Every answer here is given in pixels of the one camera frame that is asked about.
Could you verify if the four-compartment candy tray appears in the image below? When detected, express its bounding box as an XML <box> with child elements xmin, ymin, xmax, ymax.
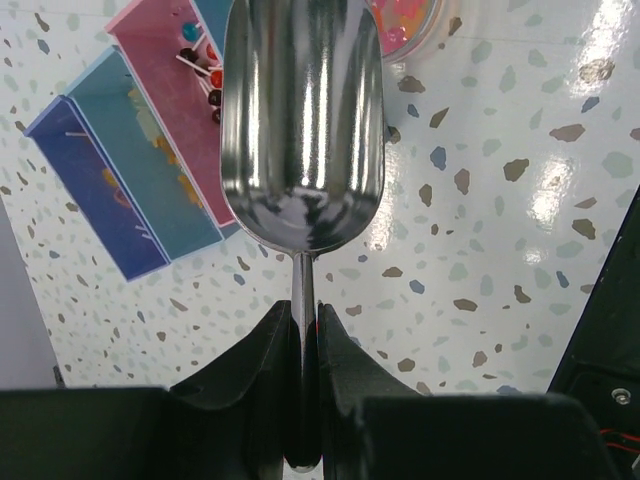
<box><xmin>25</xmin><ymin>1</ymin><xmax>237</xmax><ymax>280</ymax></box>

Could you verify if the lollipops pile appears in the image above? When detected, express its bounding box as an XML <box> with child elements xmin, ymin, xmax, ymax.
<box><xmin>175</xmin><ymin>21</ymin><xmax>224</xmax><ymax>125</ymax></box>

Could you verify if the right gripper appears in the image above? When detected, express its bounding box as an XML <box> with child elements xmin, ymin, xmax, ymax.
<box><xmin>549</xmin><ymin>194</ymin><xmax>640</xmax><ymax>479</ymax></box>

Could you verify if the metal candy scoop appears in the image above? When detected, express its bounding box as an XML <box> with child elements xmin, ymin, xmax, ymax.
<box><xmin>220</xmin><ymin>1</ymin><xmax>386</xmax><ymax>472</ymax></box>

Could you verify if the clear plastic jar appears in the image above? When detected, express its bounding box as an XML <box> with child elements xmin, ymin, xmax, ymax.
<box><xmin>367</xmin><ymin>0</ymin><xmax>450</xmax><ymax>63</ymax></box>

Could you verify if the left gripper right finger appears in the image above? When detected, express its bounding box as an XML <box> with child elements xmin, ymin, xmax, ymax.
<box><xmin>317</xmin><ymin>304</ymin><xmax>618</xmax><ymax>479</ymax></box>

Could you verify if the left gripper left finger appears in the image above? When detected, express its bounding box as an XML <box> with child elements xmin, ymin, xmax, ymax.
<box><xmin>1</xmin><ymin>301</ymin><xmax>291</xmax><ymax>479</ymax></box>

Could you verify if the star candies pile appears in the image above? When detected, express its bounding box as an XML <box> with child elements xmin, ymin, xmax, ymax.
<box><xmin>370</xmin><ymin>0</ymin><xmax>432</xmax><ymax>55</ymax></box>

